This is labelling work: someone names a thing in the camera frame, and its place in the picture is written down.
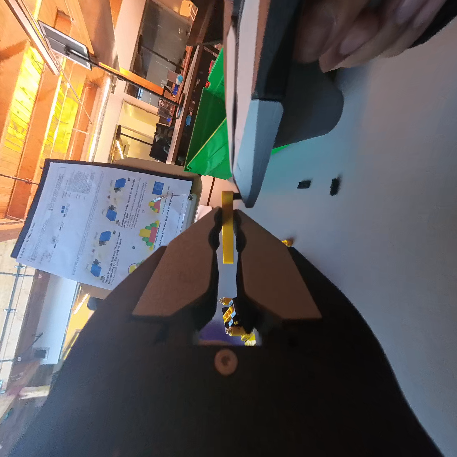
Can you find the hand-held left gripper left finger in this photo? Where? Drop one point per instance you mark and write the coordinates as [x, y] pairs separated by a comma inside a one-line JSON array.
[[178, 278]]

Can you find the black lego connector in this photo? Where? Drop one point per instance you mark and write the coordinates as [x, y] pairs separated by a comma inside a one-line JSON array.
[[303, 184], [334, 186]]

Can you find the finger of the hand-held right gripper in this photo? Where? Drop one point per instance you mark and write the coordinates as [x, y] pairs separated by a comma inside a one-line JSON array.
[[228, 71], [257, 153]]

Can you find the yellow black lego vehicle model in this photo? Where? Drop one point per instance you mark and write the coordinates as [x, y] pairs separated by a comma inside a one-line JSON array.
[[232, 317]]

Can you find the printed instruction sheet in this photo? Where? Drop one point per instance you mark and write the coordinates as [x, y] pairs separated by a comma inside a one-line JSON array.
[[107, 221]]

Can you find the white stand base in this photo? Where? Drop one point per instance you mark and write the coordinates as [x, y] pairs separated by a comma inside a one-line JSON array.
[[203, 212]]

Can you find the yellow lego beam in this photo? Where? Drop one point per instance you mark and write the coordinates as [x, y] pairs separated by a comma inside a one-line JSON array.
[[228, 232]]

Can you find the green plastic bin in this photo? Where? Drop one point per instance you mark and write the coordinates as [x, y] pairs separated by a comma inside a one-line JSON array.
[[210, 150]]

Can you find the small yellow lego piece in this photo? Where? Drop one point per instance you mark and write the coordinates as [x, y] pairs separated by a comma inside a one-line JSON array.
[[287, 242]]

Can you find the instruction sheet on stand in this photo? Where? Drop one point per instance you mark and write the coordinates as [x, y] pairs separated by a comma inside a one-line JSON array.
[[171, 167]]

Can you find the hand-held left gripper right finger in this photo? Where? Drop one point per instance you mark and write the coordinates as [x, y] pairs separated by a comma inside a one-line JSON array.
[[278, 282]]

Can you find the person's right hand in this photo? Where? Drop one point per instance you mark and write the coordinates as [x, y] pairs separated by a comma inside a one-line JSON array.
[[339, 32]]

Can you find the hanging grey panel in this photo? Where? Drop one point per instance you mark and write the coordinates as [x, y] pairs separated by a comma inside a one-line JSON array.
[[64, 44]]

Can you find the metal ceiling rail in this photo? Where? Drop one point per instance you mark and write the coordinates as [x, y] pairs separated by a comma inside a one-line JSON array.
[[32, 35]]

